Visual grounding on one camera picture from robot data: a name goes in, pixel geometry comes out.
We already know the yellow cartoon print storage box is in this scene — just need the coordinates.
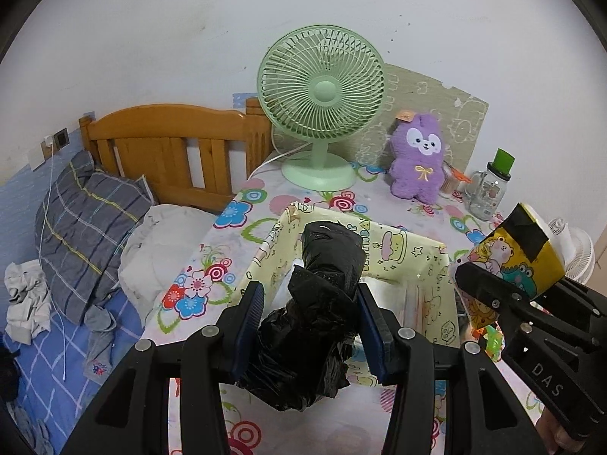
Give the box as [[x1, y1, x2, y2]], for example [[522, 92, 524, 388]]
[[245, 201, 463, 389]]

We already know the white and grey crumpled cloth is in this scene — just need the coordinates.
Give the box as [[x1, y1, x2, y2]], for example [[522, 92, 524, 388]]
[[4, 260, 52, 346]]

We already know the black plastic bag roll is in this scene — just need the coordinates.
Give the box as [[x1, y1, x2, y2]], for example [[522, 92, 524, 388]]
[[237, 221, 366, 412]]

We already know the cotton swab jar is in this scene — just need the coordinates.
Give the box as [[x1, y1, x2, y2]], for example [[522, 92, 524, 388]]
[[442, 171, 468, 195]]

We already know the glass mug with green lid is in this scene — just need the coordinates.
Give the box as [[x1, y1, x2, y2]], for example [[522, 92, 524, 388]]
[[465, 148, 516, 221]]

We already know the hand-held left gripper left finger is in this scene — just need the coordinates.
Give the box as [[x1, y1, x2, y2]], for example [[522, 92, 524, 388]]
[[61, 281, 266, 455]]

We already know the purple plush toy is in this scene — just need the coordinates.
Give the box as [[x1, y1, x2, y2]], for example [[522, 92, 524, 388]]
[[388, 111, 447, 198]]

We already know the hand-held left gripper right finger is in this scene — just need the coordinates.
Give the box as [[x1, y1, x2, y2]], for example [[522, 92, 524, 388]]
[[357, 282, 546, 455]]

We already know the wooden bed headboard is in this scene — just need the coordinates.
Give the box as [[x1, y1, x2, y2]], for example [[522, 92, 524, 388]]
[[79, 97, 276, 214]]

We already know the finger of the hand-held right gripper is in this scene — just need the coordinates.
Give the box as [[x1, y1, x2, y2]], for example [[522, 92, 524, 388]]
[[455, 262, 533, 337], [536, 278, 607, 342]]

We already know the white fan cable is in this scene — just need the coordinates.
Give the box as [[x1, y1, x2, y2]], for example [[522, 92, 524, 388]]
[[245, 126, 314, 181]]

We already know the yellow cartoon tissue packet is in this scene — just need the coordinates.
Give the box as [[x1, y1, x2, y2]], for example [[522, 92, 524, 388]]
[[450, 202, 566, 342]]

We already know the person's right hand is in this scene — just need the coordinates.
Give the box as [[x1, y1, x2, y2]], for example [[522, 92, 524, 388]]
[[536, 412, 577, 455]]

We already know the green desk fan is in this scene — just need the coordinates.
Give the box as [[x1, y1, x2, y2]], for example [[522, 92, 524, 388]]
[[256, 25, 387, 191]]

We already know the blue checked bed sheet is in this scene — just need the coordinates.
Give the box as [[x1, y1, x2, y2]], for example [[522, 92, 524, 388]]
[[0, 166, 186, 455]]

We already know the floral tablecloth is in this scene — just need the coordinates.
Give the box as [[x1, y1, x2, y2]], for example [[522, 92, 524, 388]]
[[145, 161, 551, 455]]

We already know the white desk fan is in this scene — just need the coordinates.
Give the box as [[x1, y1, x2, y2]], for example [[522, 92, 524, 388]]
[[545, 218, 596, 285]]

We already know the small orange carrot-shaped trinket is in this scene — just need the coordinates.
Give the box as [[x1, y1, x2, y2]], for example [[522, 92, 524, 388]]
[[445, 162, 473, 184]]

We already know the grey plaid pillow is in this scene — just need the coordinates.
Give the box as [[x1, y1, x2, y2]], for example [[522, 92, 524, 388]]
[[35, 150, 155, 325]]

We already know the beige cartoon print board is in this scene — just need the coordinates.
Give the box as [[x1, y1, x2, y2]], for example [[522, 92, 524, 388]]
[[353, 63, 489, 176]]

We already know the grey garment with logo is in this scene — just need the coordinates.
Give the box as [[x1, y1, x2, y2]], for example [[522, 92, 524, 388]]
[[83, 306, 117, 382]]

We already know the white duvet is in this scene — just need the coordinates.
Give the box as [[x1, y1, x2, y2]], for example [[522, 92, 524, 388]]
[[118, 204, 219, 323]]

